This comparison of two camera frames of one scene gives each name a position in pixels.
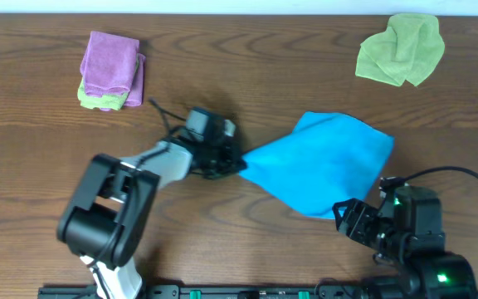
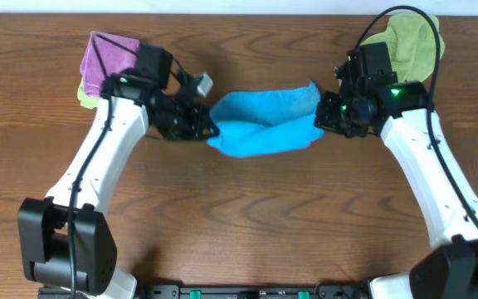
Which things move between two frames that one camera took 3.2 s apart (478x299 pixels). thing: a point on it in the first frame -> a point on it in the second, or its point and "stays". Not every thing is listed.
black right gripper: (358, 220) -> (328, 115)
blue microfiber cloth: (329, 159) -> (265, 122)
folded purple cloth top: (108, 64) stays
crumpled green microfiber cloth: (410, 49) stays
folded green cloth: (105, 102) stays
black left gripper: (226, 157) -> (200, 122)
